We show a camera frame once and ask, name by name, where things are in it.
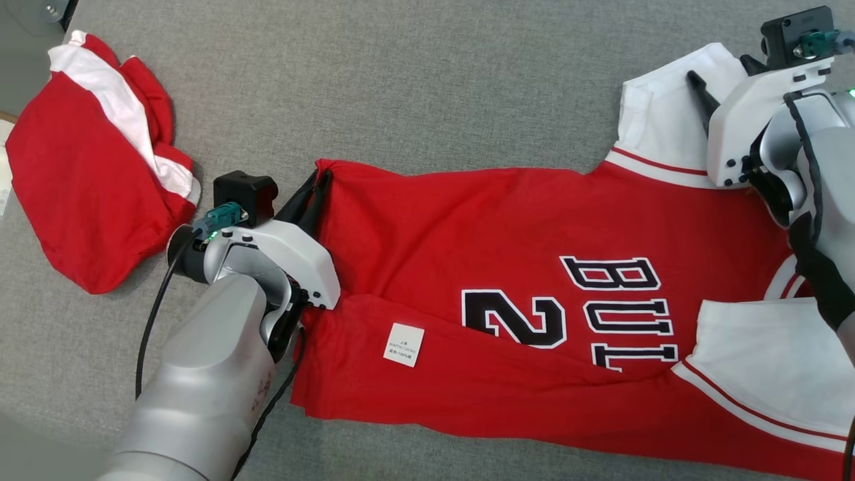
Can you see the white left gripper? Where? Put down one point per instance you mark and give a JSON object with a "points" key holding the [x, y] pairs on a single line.
{"points": [[300, 264]]}

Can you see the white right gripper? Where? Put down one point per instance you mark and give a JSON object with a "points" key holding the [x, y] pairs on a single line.
{"points": [[741, 120]]}

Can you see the red basketball jersey white sleeves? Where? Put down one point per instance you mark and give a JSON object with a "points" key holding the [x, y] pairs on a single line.
{"points": [[467, 234]]}

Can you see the red shorts white stripe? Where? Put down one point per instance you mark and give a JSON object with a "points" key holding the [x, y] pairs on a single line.
{"points": [[80, 187]]}

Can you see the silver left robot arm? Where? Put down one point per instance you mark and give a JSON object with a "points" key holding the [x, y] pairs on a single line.
{"points": [[200, 374]]}

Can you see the white flat sheet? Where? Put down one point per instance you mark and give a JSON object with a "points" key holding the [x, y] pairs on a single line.
{"points": [[3, 194]]}

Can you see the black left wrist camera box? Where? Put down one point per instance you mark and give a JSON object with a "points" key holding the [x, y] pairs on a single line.
{"points": [[244, 194]]}

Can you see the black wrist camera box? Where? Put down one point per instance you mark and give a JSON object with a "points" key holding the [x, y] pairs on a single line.
{"points": [[781, 37], [244, 194]]}

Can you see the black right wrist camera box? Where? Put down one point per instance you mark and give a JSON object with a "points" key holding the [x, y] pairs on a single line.
{"points": [[781, 37]]}

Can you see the grey metal frame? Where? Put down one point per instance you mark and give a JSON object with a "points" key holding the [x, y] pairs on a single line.
{"points": [[40, 13]]}

